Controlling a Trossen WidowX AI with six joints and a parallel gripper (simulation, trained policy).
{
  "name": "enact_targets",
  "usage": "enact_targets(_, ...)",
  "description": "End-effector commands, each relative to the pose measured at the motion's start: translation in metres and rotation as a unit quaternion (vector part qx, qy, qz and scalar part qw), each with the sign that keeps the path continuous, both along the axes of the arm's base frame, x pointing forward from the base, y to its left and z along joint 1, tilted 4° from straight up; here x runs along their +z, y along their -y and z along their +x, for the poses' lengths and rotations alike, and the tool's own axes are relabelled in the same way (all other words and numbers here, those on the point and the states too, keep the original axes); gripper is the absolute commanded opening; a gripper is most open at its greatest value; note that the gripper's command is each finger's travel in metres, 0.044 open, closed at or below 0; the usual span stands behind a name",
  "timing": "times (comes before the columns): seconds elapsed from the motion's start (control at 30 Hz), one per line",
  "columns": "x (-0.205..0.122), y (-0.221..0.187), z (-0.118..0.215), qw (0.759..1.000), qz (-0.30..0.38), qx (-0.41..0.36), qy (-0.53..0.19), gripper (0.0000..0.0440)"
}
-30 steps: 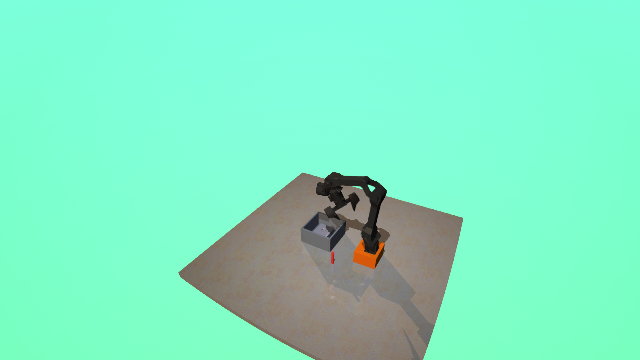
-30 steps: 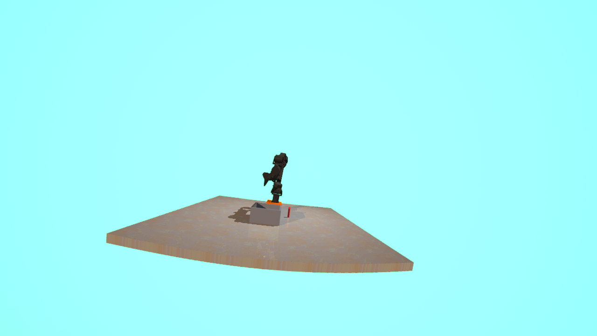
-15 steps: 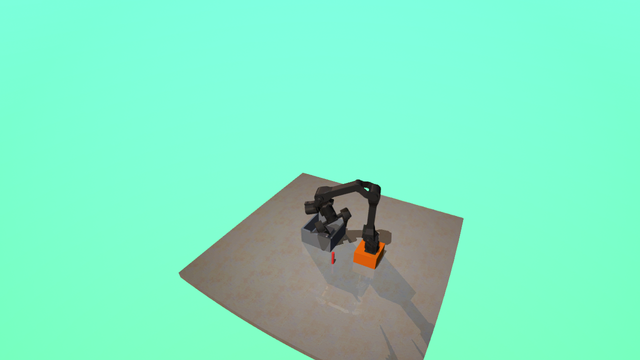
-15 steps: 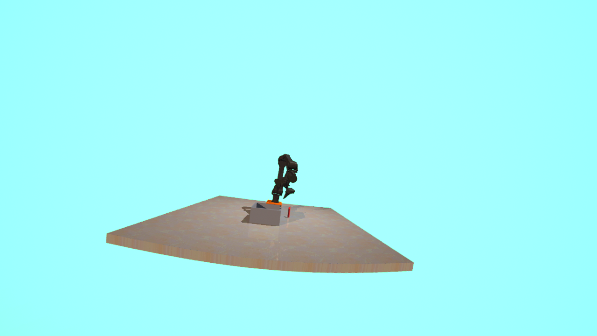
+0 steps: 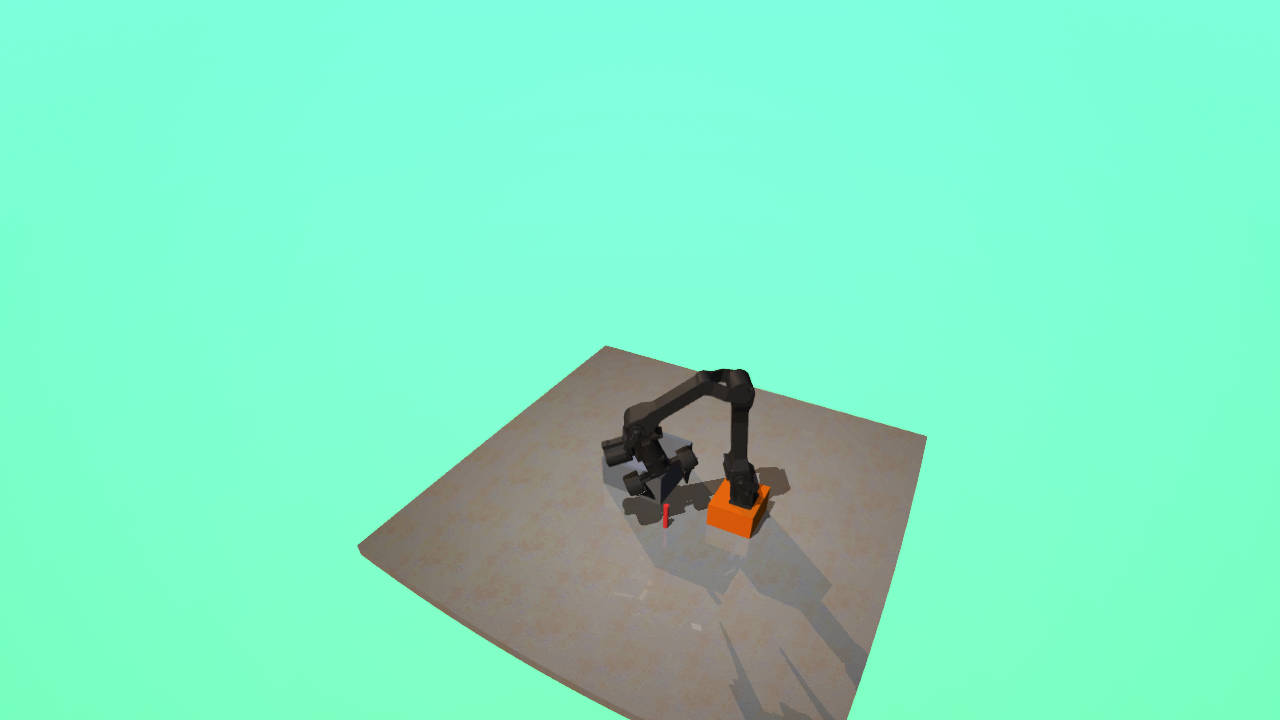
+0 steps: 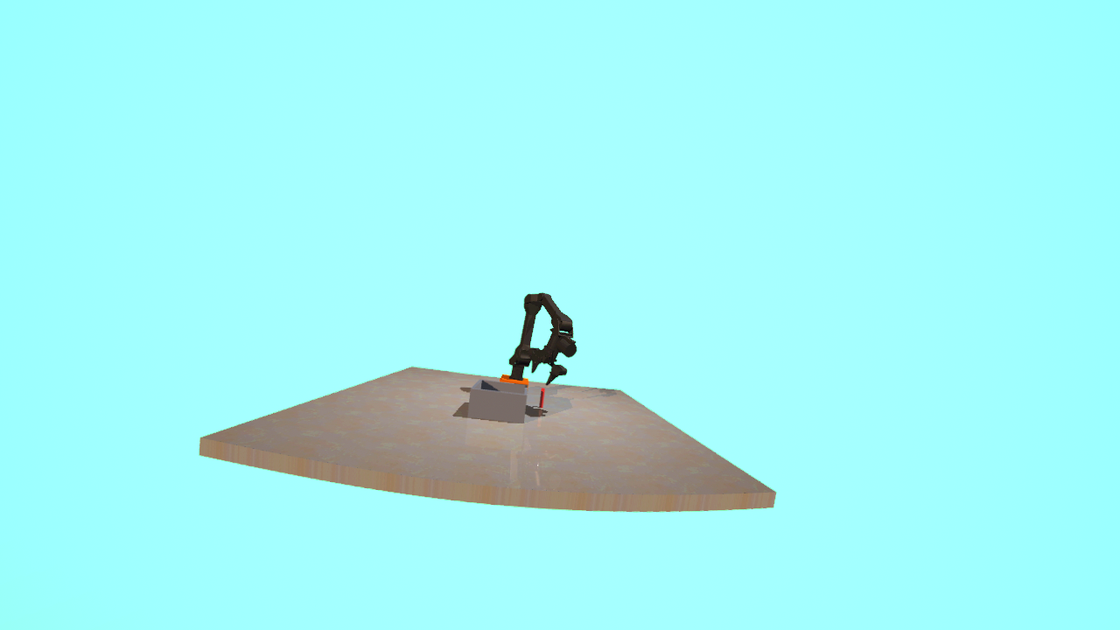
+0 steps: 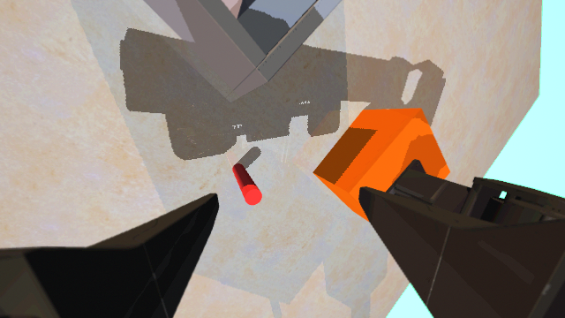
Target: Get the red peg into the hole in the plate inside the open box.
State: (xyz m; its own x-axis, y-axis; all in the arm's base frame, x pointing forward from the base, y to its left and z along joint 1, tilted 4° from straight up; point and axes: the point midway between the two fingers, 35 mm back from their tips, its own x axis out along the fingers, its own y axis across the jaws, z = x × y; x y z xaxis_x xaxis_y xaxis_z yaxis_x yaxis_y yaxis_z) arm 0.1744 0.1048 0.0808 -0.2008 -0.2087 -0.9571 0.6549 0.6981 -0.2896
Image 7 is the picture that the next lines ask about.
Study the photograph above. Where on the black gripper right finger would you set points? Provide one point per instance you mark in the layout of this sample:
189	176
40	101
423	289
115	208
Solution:
462	267

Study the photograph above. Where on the red peg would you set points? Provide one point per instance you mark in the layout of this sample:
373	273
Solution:
251	192

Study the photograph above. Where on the white square plate with hole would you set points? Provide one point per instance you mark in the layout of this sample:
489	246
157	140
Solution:
238	7

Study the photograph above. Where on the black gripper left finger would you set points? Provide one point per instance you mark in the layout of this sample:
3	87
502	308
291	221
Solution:
140	273

